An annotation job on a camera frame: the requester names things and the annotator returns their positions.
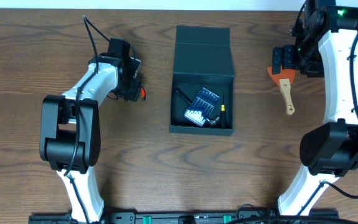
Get orange scraper wooden handle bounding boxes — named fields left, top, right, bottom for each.
left=267, top=66, right=295, bottom=115

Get red handled pliers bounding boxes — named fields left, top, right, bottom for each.
left=140, top=87, right=147, bottom=101

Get dark green box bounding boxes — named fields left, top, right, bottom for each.
left=169, top=26, right=235, bottom=136

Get black yellow screwdriver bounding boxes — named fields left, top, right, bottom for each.
left=220, top=93, right=226, bottom=129

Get blue screwdriver bit set case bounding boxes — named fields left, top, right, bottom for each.
left=184, top=88, right=220, bottom=127

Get small claw hammer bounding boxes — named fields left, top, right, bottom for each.
left=175, top=88, right=220, bottom=127

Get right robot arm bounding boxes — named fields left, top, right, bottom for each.
left=267, top=0, right=358, bottom=217

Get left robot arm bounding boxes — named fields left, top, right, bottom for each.
left=39, top=38, right=146, bottom=223

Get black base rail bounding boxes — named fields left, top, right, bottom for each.
left=28, top=210, right=339, bottom=224

